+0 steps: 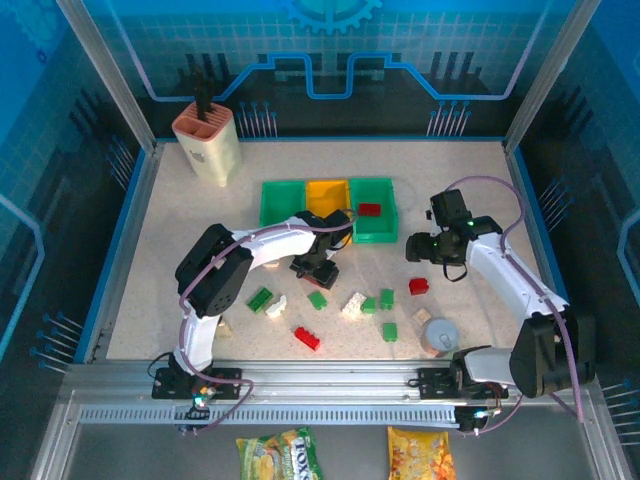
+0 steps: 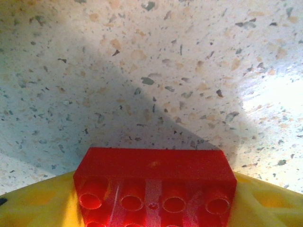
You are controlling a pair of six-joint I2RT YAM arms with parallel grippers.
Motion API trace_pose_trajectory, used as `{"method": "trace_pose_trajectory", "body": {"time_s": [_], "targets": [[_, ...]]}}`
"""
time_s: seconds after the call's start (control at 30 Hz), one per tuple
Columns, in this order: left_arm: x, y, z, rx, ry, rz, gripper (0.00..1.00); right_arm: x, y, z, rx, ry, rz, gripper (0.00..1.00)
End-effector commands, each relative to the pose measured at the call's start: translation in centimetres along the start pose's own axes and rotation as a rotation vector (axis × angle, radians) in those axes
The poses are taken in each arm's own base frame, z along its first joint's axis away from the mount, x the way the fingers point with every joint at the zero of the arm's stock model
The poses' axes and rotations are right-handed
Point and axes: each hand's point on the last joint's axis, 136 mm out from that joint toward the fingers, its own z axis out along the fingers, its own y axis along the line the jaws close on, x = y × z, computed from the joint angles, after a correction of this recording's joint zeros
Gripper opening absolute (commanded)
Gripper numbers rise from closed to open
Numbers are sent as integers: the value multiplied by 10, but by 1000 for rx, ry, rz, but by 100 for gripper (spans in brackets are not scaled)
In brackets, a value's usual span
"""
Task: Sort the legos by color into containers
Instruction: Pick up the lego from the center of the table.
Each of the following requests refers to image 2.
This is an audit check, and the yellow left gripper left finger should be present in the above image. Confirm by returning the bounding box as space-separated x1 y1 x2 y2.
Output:
0 171 86 227

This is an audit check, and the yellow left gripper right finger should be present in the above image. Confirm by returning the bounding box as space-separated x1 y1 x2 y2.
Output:
227 172 303 227

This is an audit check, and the red lego brick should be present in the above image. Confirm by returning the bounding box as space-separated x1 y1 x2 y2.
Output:
72 147 238 227

